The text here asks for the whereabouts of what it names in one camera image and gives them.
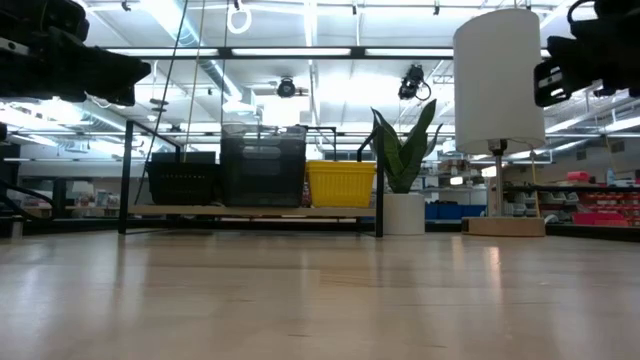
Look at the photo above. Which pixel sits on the blue storage bins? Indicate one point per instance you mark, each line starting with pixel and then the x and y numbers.
pixel 452 211

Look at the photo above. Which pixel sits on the grey translucent plastic basket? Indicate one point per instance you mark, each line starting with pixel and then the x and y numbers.
pixel 240 185

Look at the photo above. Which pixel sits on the black slotted plastic basket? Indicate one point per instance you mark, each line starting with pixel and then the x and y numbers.
pixel 182 190

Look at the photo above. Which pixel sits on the white shade wooden base lamp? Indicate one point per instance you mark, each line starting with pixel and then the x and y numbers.
pixel 495 80

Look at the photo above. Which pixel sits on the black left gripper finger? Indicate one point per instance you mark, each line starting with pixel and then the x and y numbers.
pixel 115 72
pixel 124 98

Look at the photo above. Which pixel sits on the black ceiling light rail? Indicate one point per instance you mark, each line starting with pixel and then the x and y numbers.
pixel 225 52

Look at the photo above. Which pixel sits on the red storage bins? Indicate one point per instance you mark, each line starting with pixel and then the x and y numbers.
pixel 607 210

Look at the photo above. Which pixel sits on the green snake plant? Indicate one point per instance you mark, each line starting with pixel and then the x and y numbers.
pixel 407 155

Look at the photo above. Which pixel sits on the red background bin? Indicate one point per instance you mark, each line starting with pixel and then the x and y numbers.
pixel 578 176

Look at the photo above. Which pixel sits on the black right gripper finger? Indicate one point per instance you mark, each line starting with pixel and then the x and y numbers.
pixel 552 82
pixel 582 65

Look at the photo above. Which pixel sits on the wooden shelf black metal frame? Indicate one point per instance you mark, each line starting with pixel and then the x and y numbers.
pixel 250 211

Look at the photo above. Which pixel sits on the black round ceiling spotlight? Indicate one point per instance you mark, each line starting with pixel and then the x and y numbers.
pixel 286 88

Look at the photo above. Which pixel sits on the white plant pot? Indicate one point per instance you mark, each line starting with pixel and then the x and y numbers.
pixel 404 215

